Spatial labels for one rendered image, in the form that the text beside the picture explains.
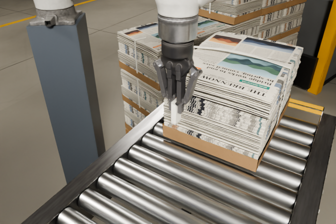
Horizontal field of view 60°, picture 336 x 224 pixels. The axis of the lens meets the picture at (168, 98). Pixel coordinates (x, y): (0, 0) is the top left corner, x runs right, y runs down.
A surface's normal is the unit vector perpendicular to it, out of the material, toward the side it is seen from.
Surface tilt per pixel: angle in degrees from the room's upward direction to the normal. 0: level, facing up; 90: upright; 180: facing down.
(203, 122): 90
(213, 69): 1
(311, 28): 90
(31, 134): 0
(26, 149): 0
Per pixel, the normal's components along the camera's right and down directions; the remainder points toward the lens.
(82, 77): 0.06, 0.52
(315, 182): 0.00, -0.85
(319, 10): -0.76, 0.34
